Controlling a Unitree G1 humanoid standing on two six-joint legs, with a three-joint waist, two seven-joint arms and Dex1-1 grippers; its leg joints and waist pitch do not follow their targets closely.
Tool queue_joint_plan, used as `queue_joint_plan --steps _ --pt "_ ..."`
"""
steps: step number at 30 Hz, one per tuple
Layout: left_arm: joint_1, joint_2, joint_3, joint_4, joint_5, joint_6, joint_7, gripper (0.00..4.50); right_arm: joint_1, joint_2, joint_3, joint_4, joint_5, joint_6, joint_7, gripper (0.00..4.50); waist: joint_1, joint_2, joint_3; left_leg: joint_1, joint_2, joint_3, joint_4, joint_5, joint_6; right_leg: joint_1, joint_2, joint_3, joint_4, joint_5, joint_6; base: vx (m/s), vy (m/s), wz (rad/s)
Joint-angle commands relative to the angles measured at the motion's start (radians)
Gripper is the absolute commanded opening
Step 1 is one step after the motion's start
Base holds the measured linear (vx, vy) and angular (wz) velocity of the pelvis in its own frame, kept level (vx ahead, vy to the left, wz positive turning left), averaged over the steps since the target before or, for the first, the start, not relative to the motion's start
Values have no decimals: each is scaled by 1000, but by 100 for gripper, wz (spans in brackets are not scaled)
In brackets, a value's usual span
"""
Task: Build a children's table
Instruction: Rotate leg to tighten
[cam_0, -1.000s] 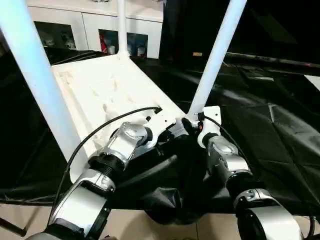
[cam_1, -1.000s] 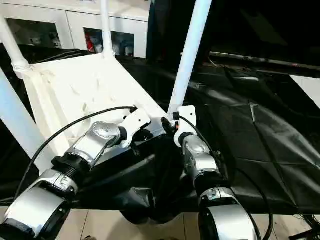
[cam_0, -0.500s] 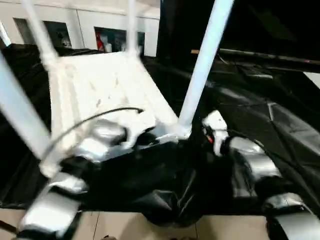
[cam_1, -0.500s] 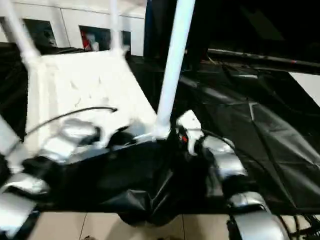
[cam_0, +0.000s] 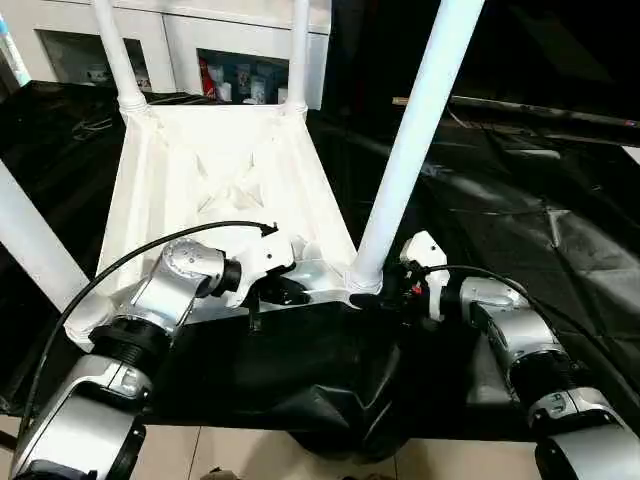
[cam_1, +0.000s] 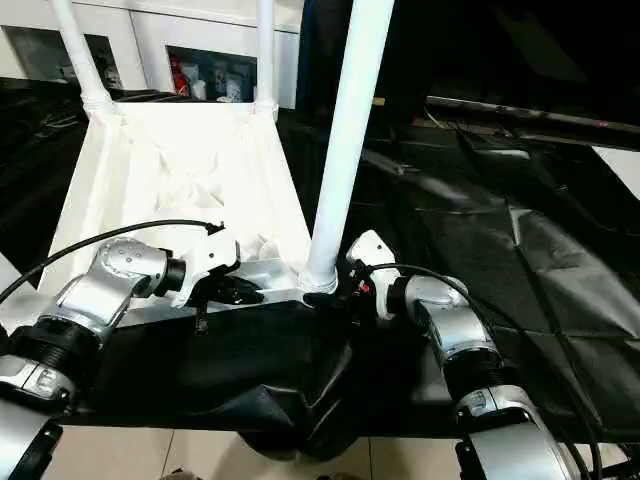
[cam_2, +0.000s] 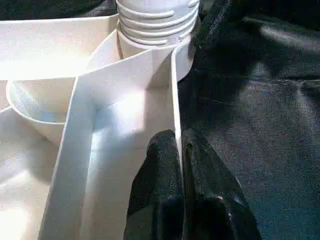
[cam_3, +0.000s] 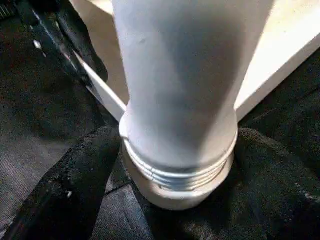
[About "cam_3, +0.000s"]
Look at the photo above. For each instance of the black plastic mat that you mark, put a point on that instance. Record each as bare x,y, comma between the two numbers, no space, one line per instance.
30,125

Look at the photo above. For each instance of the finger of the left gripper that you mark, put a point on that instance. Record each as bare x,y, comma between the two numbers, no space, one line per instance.
85,45
55,42

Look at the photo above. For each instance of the white plastic table leg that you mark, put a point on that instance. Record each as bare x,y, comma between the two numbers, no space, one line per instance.
185,75

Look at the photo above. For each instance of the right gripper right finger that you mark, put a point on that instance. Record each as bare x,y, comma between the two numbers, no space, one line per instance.
280,195

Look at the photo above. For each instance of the white plastic table top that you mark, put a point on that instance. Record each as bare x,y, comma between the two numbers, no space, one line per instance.
290,45

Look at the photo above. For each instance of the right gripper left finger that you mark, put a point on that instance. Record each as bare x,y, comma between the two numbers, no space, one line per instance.
65,195

